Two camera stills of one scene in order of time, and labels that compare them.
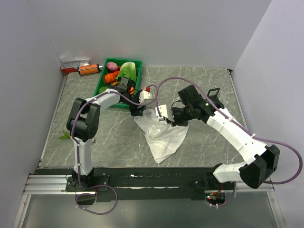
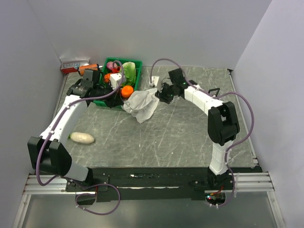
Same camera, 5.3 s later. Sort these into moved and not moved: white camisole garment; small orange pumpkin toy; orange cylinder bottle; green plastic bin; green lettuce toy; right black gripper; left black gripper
Moved: white camisole garment; right black gripper; left black gripper
Not moved: orange cylinder bottle; green lettuce toy; small orange pumpkin toy; green plastic bin
